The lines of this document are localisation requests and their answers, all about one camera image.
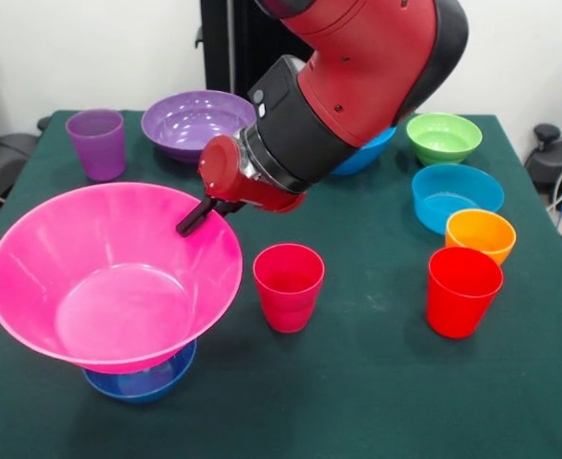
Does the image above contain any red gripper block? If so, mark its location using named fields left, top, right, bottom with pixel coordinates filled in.
left=175, top=135, right=308, bottom=238

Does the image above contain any large pink plastic bowl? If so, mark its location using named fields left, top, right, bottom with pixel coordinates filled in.
left=0, top=181, right=245, bottom=376

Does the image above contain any small dark blue plastic bowl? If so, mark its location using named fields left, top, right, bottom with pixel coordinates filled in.
left=82, top=338, right=199, bottom=405

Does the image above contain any purple plastic bowl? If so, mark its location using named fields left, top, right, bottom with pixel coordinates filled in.
left=140, top=90, right=257, bottom=166

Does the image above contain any magenta plastic cup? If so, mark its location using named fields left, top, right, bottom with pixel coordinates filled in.
left=252, top=243, right=326, bottom=334

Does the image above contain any purple plastic cup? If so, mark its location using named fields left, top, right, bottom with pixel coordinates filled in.
left=65, top=108, right=126, bottom=184

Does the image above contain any large light blue plastic bowl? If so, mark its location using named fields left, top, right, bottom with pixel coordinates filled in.
left=331, top=126, right=398, bottom=176

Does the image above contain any shallow light blue plastic bowl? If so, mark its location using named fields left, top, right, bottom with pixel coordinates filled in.
left=410, top=164, right=506, bottom=236

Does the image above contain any dark green tablecloth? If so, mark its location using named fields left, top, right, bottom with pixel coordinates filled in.
left=0, top=109, right=562, bottom=459

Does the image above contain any green plastic bowl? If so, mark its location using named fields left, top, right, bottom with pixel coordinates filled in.
left=405, top=112, right=484, bottom=167

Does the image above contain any red plastic cup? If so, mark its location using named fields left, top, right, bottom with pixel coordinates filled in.
left=426, top=246, right=505, bottom=340

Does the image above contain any orange plastic cup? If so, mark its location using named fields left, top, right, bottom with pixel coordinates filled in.
left=444, top=208, right=518, bottom=267

